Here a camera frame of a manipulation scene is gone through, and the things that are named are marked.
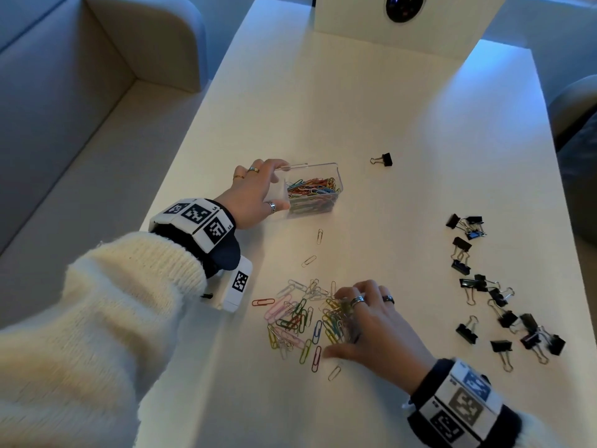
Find person's right hand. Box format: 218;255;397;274
322;279;437;393

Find person's left hand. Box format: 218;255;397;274
214;158;291;231

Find transparent box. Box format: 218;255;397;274
263;162;344;216

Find pile of coloured paper clips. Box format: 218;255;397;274
287;177;341;213
251;228;363;382

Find group of black binder clips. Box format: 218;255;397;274
445;213;567;373

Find person's left forearm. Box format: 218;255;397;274
0;231;208;448

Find left marker wristband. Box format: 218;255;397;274
148;198;243;279

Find marker wristband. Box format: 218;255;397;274
148;198;243;279
402;358;522;448

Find right marker wristband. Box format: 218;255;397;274
402;358;522;448

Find long beige sofa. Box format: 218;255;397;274
0;0;208;330

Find white socket panel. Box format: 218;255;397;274
310;0;509;61

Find silver-rimmed round socket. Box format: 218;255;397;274
384;0;428;24

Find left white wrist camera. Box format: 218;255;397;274
201;255;254;314

